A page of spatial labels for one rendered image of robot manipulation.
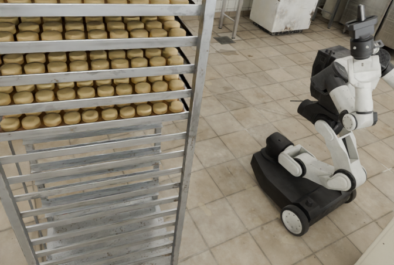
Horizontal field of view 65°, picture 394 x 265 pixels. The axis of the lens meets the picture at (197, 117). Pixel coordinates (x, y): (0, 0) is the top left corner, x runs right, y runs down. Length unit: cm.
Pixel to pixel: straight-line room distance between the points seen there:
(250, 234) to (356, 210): 86
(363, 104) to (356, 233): 120
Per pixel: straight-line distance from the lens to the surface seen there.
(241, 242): 213
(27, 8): 83
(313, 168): 221
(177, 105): 108
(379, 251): 191
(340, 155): 204
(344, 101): 162
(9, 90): 106
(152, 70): 92
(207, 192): 231
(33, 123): 104
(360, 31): 146
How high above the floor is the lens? 177
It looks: 37 degrees down
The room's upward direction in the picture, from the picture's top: 8 degrees clockwise
